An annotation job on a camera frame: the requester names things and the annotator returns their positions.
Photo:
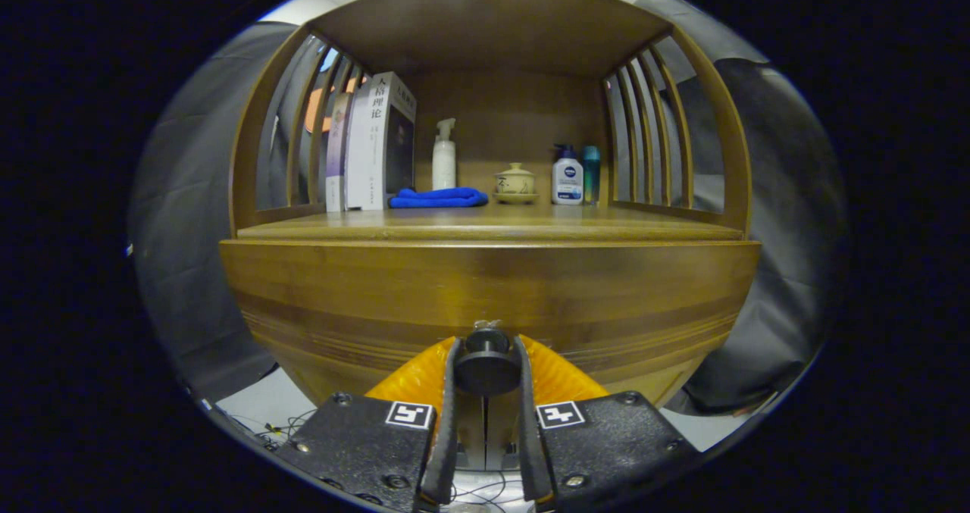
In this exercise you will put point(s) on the wooden cabinet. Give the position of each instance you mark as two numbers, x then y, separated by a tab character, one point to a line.
492	28

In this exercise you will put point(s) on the beige lidded tea bowl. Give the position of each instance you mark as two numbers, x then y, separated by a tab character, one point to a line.
515	183

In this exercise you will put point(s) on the wooden cabinet door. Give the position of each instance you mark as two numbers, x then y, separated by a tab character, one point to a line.
470	430
500	430

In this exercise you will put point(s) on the black drawer knob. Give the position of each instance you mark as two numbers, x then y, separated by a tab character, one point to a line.
486	365

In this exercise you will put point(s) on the thin white book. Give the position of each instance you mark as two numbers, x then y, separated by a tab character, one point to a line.
355	157

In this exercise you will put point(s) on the wooden drawer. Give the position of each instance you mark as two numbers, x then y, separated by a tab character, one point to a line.
485	286

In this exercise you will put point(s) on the wooden countertop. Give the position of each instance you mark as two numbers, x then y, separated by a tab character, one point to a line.
485	221

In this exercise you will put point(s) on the purple spined book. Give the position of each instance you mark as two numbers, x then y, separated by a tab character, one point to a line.
337	149

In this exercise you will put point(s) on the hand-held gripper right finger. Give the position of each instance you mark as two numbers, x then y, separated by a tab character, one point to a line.
528	437

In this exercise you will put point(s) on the thick white book dark cover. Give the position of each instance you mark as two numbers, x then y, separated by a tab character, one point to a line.
379	142

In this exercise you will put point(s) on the white pump bottle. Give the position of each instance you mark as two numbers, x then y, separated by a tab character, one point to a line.
444	166

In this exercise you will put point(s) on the teal bottle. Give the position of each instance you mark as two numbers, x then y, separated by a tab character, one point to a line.
591	172

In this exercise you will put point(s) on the white lotion bottle blue cap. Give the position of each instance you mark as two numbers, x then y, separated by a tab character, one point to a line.
567	183

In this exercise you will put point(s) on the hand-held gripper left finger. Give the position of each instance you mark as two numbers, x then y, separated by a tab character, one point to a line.
447	437

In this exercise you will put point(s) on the folded blue cloth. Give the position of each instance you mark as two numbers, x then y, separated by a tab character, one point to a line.
439	198

